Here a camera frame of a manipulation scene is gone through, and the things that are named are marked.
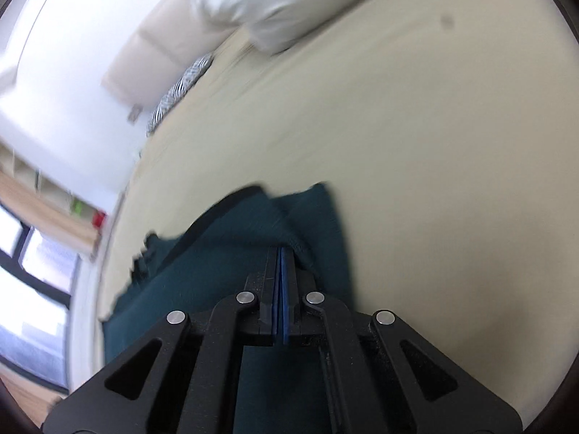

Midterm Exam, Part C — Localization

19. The white pillow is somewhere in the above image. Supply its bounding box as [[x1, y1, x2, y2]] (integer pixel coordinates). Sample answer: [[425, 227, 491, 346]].
[[190, 0, 376, 55]]

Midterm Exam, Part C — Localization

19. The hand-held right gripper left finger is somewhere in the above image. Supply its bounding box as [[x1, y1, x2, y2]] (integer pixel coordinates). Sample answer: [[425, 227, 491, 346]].
[[42, 246, 283, 434]]

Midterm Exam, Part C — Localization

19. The open shelf unit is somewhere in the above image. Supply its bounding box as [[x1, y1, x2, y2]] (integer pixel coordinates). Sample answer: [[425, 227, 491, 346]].
[[0, 145, 109, 260]]

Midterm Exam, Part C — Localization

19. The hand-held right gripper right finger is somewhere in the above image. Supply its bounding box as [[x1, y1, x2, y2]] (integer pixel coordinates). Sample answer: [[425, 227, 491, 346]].
[[278, 246, 523, 434]]

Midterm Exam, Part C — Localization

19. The zebra striped cushion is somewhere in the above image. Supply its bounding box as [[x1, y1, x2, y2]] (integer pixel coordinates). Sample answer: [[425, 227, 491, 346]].
[[145, 53, 214, 136]]

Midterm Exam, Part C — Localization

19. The dark teal garment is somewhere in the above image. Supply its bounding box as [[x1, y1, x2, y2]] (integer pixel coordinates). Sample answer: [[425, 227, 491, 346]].
[[102, 182, 360, 434]]

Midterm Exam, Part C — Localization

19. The cream padded headboard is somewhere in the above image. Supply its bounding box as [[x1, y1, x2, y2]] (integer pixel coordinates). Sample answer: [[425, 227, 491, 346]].
[[100, 0, 236, 106]]

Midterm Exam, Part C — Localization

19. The black framed window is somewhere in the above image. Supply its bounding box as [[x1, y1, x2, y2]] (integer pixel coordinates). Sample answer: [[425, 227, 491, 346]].
[[0, 203, 84, 392]]

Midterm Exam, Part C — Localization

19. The white window ledge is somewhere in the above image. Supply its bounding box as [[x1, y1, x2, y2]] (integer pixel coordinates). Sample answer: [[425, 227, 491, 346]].
[[65, 181, 132, 394]]

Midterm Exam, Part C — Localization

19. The cream bed sheet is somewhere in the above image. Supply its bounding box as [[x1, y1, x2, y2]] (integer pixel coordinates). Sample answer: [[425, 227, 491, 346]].
[[93, 0, 575, 421]]

